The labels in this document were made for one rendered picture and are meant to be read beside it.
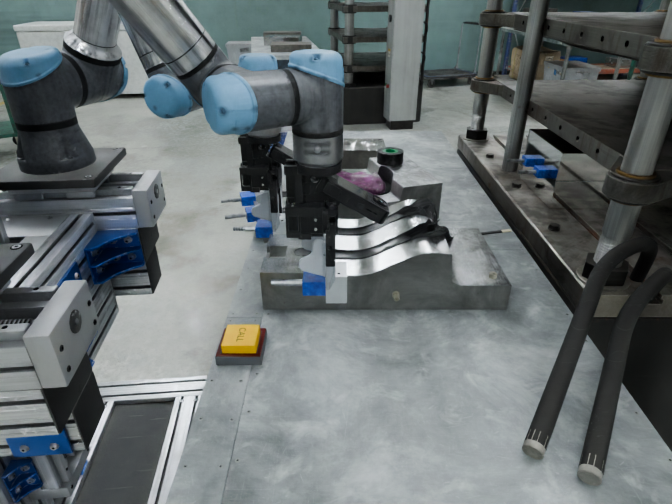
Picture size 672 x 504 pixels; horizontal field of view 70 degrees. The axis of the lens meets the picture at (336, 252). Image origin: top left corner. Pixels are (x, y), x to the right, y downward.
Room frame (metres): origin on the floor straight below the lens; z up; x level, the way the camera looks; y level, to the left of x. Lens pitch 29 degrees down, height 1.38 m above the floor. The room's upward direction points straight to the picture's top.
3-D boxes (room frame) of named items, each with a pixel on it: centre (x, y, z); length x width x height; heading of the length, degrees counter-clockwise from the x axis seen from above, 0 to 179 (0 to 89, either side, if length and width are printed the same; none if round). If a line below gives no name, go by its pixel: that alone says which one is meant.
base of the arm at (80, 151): (1.02, 0.61, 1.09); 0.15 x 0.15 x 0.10
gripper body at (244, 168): (0.99, 0.16, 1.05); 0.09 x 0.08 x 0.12; 90
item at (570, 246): (1.53, -0.98, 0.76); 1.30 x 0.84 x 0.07; 0
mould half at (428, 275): (0.93, -0.10, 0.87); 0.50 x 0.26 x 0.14; 90
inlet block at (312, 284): (0.70, 0.05, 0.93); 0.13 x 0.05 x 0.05; 90
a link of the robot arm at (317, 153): (0.70, 0.03, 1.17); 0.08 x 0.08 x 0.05
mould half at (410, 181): (1.29, -0.02, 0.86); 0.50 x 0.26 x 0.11; 107
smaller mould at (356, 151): (1.74, -0.08, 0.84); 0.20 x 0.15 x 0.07; 90
